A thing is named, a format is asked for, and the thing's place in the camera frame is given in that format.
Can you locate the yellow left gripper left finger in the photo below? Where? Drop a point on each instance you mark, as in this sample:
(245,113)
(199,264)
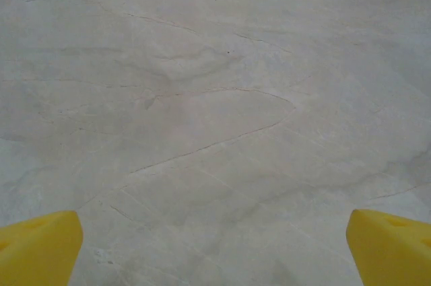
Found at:
(37,252)

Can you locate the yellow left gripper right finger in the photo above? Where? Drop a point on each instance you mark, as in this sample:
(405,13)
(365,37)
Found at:
(394,252)

